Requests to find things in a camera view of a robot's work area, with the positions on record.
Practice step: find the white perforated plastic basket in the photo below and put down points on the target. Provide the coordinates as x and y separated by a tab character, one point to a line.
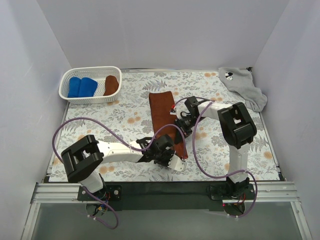
98	74

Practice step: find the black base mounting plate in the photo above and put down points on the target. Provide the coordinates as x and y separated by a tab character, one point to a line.
161	195

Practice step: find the right blue rolled towel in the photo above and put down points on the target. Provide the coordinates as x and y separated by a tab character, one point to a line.
87	87

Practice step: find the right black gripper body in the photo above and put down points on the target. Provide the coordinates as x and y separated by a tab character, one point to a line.
183	127

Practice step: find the grey cloth in corner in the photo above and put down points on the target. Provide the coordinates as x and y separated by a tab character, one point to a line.
241	81

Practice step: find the left blue rolled towel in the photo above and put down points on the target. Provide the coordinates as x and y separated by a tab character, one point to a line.
74	87

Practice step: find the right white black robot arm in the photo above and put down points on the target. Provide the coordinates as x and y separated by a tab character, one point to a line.
238	130

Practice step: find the brown towel pile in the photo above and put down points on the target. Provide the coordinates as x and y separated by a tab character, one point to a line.
160	106

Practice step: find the floral patterned table mat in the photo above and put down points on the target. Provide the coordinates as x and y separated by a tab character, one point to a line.
129	118

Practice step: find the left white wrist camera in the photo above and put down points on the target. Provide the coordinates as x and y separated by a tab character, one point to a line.
177	164

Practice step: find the aluminium frame rail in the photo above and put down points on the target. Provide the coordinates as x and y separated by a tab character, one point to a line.
267	191

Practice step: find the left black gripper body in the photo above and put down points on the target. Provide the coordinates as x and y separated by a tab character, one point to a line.
163	157

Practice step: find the blue rolled towel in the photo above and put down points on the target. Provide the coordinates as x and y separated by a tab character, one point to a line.
87	87
74	87

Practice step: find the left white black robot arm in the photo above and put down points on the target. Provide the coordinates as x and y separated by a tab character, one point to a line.
83	157

